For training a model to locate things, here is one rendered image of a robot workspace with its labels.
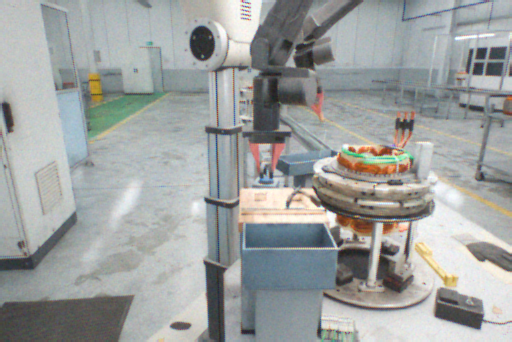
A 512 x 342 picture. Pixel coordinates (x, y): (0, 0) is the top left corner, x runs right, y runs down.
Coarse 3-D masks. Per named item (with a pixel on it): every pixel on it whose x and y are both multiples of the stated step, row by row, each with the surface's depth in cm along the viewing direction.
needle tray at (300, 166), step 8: (312, 152) 127; (320, 152) 129; (328, 152) 130; (336, 152) 128; (280, 160) 117; (288, 160) 123; (296, 160) 125; (304, 160) 126; (312, 160) 115; (280, 168) 118; (288, 168) 113; (296, 168) 113; (304, 168) 115; (312, 168) 116; (296, 176) 123; (304, 176) 118; (312, 176) 119; (296, 184) 124; (304, 184) 119; (312, 184) 120
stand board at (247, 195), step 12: (240, 192) 87; (252, 192) 87; (264, 192) 87; (276, 192) 87; (288, 192) 87; (312, 192) 87; (240, 204) 79; (252, 204) 79; (264, 204) 79; (276, 204) 79; (300, 204) 79; (312, 204) 79; (240, 216) 73; (252, 216) 73; (264, 216) 73; (276, 216) 73; (288, 216) 73; (300, 216) 73; (312, 216) 73; (324, 216) 73; (240, 228) 71
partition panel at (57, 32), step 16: (48, 16) 380; (64, 16) 420; (48, 32) 379; (64, 32) 419; (48, 48) 378; (64, 48) 417; (64, 64) 416; (64, 80) 414; (64, 96) 413; (64, 112) 411; (80, 112) 458; (64, 128) 410; (80, 128) 456; (80, 144) 455; (80, 160) 454
